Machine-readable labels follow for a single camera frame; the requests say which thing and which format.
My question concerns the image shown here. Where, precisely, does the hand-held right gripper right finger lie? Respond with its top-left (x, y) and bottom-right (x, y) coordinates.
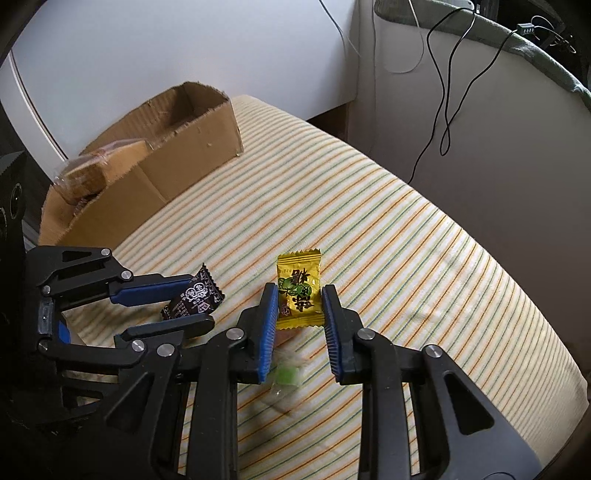
top-left (321, 284), bottom-right (543, 480)

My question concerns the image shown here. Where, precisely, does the yellow candy packet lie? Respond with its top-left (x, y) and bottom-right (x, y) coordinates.
top-left (276, 247), bottom-right (324, 330)

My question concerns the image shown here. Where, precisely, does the black candy packet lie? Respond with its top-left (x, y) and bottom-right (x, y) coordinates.
top-left (161, 263), bottom-right (227, 321)

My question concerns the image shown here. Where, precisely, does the grey stone window sill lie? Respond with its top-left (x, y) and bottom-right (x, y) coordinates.
top-left (374, 0), bottom-right (591, 107)

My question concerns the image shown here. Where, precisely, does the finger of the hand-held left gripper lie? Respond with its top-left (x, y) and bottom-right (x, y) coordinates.
top-left (39, 315), bottom-right (217, 378)
top-left (25, 246), bottom-right (197, 308)

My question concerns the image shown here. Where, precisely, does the striped bed sheet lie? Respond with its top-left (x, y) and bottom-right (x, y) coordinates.
top-left (60, 95), bottom-right (589, 480)

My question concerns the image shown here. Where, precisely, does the dark hanging cable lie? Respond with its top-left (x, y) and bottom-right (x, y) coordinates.
top-left (409, 4), bottom-right (522, 185)

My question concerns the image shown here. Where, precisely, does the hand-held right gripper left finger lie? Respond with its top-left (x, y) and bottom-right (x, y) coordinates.
top-left (105, 282), bottom-right (281, 480)

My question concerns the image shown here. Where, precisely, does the green candy in clear wrapper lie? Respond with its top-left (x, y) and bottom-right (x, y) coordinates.
top-left (268, 351), bottom-right (308, 393)

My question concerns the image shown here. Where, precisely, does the cake slice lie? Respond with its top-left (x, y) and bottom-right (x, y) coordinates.
top-left (52, 138), bottom-right (153, 208)

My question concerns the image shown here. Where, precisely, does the cardboard box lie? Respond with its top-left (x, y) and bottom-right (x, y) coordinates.
top-left (38, 82), bottom-right (245, 247)

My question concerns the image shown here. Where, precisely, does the thin white cable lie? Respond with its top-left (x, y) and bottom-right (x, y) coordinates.
top-left (318, 0), bottom-right (426, 75)

